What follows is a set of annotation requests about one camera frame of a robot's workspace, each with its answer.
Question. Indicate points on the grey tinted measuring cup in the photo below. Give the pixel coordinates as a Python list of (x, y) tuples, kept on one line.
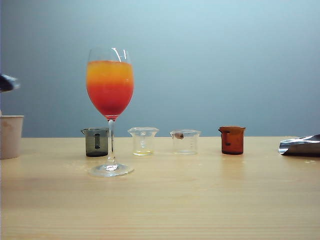
[(90, 143)]

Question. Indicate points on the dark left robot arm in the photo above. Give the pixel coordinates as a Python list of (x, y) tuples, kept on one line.
[(7, 83)]

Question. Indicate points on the amber measuring cup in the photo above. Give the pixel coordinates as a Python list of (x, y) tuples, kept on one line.
[(235, 141)]

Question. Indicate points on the clear measuring cup yellow residue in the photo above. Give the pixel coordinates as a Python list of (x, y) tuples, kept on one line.
[(143, 142)]

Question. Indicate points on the clear measuring cup brown spot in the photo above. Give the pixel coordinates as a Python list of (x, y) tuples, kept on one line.
[(185, 143)]

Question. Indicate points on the silver foil bag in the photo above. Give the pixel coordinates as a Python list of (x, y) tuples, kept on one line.
[(300, 147)]

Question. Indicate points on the wine glass with juice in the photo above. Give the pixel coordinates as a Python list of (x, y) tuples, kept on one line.
[(110, 87)]

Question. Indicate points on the beige paper cup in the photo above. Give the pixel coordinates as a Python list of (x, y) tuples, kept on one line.
[(10, 137)]

